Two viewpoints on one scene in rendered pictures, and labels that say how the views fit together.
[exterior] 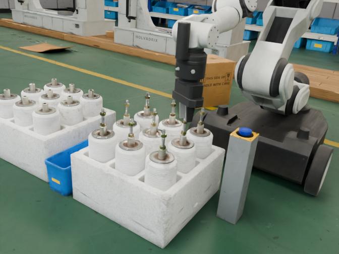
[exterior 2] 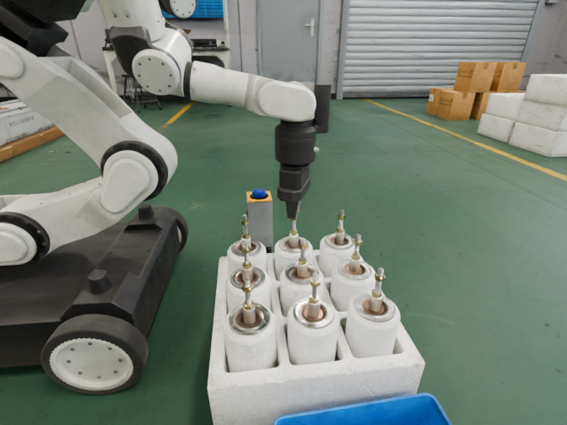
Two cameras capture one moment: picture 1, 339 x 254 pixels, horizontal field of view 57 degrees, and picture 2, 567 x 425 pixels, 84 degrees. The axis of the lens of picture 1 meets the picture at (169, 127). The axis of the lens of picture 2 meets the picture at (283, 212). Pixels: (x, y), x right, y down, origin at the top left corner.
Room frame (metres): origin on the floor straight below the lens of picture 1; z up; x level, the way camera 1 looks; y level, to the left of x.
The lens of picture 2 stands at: (1.34, 0.46, 0.68)
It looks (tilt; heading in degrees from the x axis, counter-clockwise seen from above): 27 degrees down; 231
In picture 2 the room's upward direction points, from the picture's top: straight up
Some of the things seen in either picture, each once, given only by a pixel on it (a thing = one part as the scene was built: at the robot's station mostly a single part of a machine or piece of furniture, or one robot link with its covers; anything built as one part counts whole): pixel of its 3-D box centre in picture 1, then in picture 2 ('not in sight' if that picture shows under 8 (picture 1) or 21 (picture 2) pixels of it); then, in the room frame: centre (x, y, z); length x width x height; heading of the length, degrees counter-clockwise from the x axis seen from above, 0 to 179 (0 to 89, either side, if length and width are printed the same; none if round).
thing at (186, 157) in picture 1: (180, 167); (293, 273); (0.90, -0.05, 0.16); 0.10 x 0.10 x 0.18
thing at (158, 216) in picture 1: (150, 173); (299, 327); (0.96, 0.05, 0.09); 0.39 x 0.39 x 0.18; 58
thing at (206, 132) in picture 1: (200, 132); (246, 247); (1.00, -0.11, 0.25); 0.08 x 0.08 x 0.01
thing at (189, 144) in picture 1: (182, 143); (294, 244); (0.90, -0.05, 0.25); 0.08 x 0.08 x 0.01
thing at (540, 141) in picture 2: not in sight; (553, 137); (-1.86, -0.14, 0.09); 0.39 x 0.39 x 0.18; 60
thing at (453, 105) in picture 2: not in sight; (455, 104); (-2.62, -1.28, 0.15); 0.30 x 0.24 x 0.30; 55
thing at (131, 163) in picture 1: (130, 170); (350, 300); (0.86, 0.12, 0.16); 0.10 x 0.10 x 0.18
